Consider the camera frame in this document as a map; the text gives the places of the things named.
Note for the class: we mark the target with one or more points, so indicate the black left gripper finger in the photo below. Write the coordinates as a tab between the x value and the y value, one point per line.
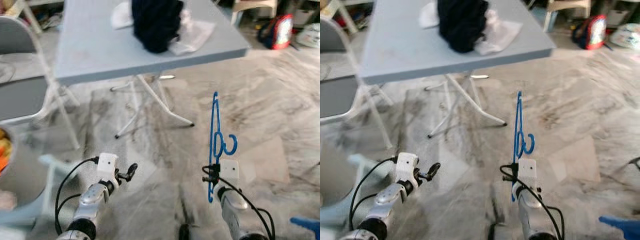
132	171
434	170

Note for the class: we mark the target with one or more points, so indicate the blue plastic hanger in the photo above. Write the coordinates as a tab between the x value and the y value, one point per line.
235	145
532	145

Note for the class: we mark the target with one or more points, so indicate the black shirt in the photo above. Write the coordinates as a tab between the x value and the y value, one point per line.
462	25
157	25

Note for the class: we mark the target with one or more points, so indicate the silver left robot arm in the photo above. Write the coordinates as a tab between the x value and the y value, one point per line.
390	197
92	197

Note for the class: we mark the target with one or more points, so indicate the robot right leg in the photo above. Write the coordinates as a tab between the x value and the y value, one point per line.
493	232
184	233

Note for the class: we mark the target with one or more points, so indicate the blue garment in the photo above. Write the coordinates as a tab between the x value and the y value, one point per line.
307	226
622	226

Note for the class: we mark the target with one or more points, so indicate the grey white folding chair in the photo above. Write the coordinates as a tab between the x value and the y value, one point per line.
332	97
20	97

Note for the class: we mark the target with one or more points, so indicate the grey folding table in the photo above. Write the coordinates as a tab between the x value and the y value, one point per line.
405	45
100	45

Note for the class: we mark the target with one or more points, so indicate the white cloth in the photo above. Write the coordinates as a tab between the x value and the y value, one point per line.
195	37
500	37

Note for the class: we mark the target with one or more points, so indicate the red blue backpack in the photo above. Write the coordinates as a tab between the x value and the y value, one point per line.
277	32
592	32

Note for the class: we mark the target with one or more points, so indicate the white printed plastic bag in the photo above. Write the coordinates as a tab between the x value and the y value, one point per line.
310	36
627	36

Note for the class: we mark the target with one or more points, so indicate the beige plastic chair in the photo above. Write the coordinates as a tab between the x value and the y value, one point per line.
255	5
567	6

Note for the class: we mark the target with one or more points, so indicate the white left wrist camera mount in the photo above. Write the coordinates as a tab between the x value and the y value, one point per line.
407	167
107	167

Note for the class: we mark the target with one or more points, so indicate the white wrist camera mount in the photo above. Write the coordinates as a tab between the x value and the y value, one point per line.
407	167
231	172
527	172
107	167

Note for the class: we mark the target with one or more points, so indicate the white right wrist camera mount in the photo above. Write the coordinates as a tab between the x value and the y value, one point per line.
527	172
231	172

